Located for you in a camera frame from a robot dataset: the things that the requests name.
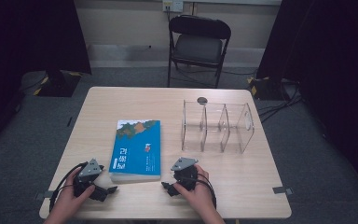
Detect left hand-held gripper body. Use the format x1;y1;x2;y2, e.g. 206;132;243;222
73;158;104;199

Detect black floor cables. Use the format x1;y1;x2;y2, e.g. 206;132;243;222
256;89;304;124

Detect grey tape strip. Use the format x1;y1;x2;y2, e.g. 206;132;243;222
271;186;295;197
34;189;56;202

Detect dark curtain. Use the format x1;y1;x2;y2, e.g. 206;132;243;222
255;0;358;200
0;0;93;157

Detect blue book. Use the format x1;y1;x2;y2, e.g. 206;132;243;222
108;119;162;184

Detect black folding chair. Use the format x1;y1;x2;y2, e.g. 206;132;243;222
166;14;233;90

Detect black stand base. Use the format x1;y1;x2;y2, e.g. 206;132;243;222
20;69;84;98
246;76;295;102

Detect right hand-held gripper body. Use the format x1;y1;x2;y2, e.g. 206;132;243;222
170;156;200;192

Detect white wall outlet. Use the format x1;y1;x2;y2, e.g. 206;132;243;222
162;0;185;14

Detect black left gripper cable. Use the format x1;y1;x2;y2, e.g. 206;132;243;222
48;161;89;214

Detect person's left hand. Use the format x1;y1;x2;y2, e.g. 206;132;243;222
53;167;96;218

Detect clear acrylic book rack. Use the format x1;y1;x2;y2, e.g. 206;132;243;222
180;99;255;155

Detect person's right hand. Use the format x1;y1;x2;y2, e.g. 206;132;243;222
172;163;216;217

